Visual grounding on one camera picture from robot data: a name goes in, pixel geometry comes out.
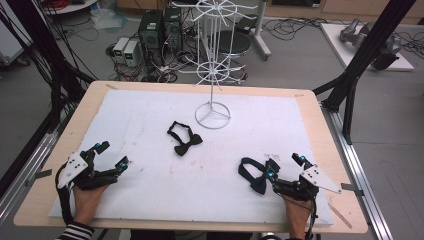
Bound left hand-held gripper black cable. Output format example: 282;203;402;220
54;163;76;225

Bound black frame post with brace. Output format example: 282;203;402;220
313;0;418;145

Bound black bow tie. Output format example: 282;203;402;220
166;120;204;157

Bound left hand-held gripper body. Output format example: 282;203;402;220
55;149;120;192

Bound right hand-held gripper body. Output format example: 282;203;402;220
272;163;343;202

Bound grey robot device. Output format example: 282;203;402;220
339;18;404;71

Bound aluminium rail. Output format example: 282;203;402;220
0;109;64;221
321;101;394;240

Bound thin wooden stick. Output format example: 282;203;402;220
327;199;353;230

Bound person's left hand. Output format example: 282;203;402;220
72;184;110;225

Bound black frame post with cables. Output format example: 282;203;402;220
4;0;98;131

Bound white stand leg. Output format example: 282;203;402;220
249;0;273;62

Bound white wire display rack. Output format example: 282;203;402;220
171;0;259;131

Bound grey table clamp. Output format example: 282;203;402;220
340;182;365;198
24;168;53;188

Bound navy bow tie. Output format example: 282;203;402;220
237;157;279;196

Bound person's right hand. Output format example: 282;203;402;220
282;194;313;240

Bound tangle of black floor cables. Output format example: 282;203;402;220
263;16;334;43

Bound black computer tower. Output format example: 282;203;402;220
162;5;184;53
137;9;165;66

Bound hand-held gripper black cable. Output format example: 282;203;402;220
54;163;76;225
304;196;318;240

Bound right hand-held gripper black cable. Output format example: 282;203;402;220
304;196;318;240

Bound grey power supply unit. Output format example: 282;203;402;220
123;40;141;68
112;37;130;64

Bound black round stool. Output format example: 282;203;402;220
209;29;253;58

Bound white floor board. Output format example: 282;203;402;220
319;22;415;73

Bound clear plastic bag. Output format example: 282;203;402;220
91;8;129;32

